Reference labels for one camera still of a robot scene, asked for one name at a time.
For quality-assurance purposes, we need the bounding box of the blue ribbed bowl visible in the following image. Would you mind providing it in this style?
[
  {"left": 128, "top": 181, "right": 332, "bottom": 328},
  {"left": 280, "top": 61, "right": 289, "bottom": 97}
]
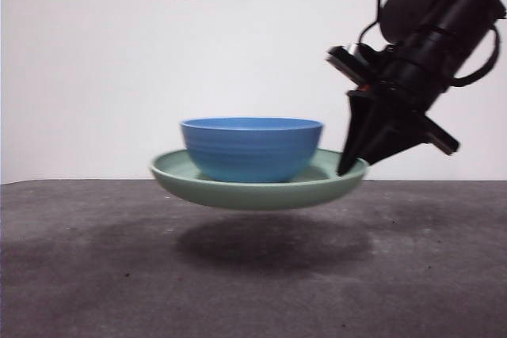
[{"left": 180, "top": 116, "right": 325, "bottom": 183}]

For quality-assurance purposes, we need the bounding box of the pale green plate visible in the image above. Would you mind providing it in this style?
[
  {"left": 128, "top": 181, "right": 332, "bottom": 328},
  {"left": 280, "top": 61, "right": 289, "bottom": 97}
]
[{"left": 149, "top": 147, "right": 369, "bottom": 211}]

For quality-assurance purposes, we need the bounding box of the black cable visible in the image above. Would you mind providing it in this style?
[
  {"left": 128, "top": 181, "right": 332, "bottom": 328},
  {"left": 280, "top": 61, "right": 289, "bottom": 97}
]
[
  {"left": 358, "top": 0, "right": 397, "bottom": 52},
  {"left": 449, "top": 23, "right": 501, "bottom": 88}
]

